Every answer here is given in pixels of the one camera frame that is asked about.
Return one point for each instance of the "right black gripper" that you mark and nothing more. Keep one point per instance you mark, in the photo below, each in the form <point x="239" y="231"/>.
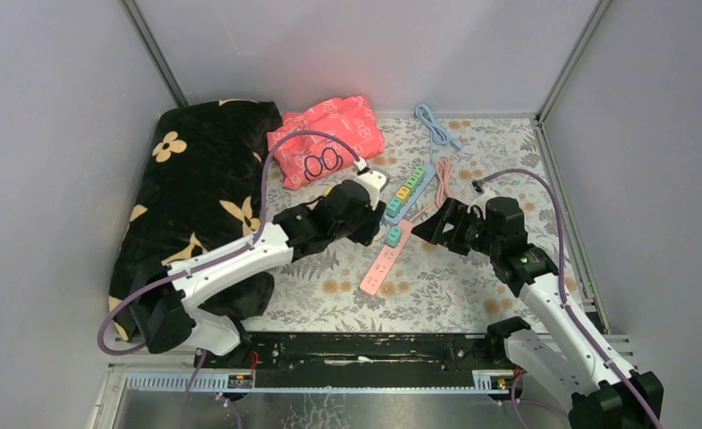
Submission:
<point x="453" y="213"/>

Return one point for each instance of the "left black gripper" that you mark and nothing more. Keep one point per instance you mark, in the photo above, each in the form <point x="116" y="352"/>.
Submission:
<point x="370" y="223"/>

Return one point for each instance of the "pink power strip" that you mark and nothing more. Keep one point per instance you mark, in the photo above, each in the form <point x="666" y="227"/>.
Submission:
<point x="377" y="273"/>

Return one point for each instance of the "teal plug cube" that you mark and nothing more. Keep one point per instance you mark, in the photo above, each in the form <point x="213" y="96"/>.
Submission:
<point x="393" y="207"/>
<point x="394" y="237"/>

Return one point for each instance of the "blue power strip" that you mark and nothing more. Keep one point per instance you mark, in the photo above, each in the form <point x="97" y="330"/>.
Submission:
<point x="440" y="170"/>

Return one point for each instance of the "yellow plug cube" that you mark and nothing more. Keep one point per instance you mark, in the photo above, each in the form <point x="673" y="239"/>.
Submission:
<point x="403" y="193"/>

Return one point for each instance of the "green plug cube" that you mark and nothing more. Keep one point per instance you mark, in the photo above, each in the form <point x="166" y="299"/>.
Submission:
<point x="419" y="173"/>
<point x="412" y="182"/>

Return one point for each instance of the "green plug cube bottom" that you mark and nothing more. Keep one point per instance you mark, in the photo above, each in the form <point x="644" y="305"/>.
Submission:
<point x="419" y="173"/>

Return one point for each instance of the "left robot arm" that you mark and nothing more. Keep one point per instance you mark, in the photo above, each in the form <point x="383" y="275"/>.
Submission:
<point x="170" y="316"/>

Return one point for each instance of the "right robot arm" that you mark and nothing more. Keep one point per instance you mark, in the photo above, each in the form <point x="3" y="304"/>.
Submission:
<point x="594" y="385"/>

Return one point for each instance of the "floral table mat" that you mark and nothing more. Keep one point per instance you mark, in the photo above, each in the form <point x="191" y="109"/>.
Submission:
<point x="429" y="289"/>

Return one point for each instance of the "pink patterned bag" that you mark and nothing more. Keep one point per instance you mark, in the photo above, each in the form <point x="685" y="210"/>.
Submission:
<point x="304" y="159"/>

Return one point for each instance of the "black floral blanket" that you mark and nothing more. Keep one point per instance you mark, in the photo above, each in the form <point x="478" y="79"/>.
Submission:
<point x="201" y="186"/>

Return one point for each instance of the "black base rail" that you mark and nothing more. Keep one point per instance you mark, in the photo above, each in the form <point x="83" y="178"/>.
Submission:
<point x="366" y="360"/>

